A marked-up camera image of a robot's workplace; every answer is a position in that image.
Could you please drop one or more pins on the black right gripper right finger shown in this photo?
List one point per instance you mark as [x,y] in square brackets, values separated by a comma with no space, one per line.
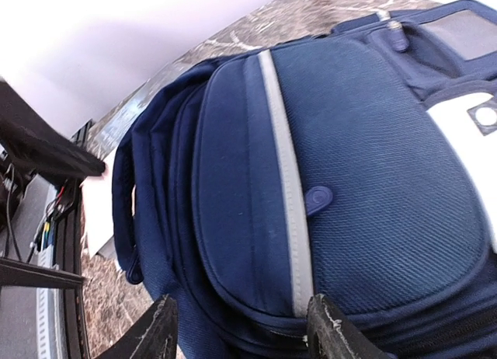
[332,335]

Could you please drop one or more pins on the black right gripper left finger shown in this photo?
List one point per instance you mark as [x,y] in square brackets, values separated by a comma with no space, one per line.
[154,334]

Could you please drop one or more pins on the navy blue student backpack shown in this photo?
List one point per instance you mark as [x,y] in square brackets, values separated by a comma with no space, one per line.
[360,165]

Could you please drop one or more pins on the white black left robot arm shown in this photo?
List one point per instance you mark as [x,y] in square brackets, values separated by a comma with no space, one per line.
[35,148]

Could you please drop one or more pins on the pink paperback book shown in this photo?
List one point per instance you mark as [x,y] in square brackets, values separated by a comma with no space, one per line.
[97,207]

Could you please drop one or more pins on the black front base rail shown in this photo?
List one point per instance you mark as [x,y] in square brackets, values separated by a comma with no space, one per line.
[64,221]

